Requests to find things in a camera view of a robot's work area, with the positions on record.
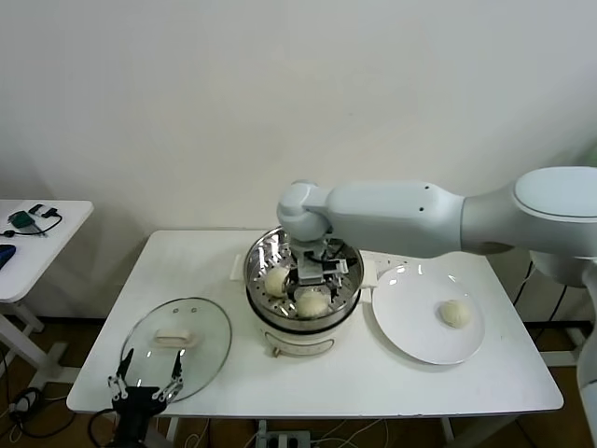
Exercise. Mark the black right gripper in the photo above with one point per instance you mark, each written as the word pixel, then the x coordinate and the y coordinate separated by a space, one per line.
pixel 332 279

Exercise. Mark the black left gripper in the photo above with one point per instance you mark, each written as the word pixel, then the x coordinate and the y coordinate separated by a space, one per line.
pixel 137 406

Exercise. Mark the white steamed baozi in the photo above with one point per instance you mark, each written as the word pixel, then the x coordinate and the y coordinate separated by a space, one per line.
pixel 311 304
pixel 454 313
pixel 275 281

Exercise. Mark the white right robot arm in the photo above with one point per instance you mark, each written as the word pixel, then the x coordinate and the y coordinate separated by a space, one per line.
pixel 396 214

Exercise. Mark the perforated steel steamer basket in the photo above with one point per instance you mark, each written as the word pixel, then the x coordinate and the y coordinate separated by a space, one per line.
pixel 261 261

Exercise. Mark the white electric cooker base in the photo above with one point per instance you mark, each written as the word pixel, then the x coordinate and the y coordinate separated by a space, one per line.
pixel 298 343

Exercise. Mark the white round plate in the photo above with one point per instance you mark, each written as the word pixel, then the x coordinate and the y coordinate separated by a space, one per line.
pixel 406 298

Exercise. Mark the white side table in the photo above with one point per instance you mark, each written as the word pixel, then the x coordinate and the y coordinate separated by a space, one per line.
pixel 51 261

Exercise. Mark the white power strip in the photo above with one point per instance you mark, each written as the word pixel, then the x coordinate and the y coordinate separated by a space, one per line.
pixel 284 441

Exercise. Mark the blue flat object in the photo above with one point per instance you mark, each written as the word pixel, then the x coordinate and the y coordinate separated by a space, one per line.
pixel 7 256

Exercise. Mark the small black white device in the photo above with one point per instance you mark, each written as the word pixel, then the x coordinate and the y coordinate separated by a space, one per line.
pixel 37 209

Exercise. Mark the green circuit board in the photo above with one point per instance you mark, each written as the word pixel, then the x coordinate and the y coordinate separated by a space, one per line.
pixel 21 219

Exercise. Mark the white shelf stand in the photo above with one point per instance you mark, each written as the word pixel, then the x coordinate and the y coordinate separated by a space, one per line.
pixel 562 358

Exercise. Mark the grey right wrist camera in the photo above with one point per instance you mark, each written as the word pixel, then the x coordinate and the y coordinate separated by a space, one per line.
pixel 310 273

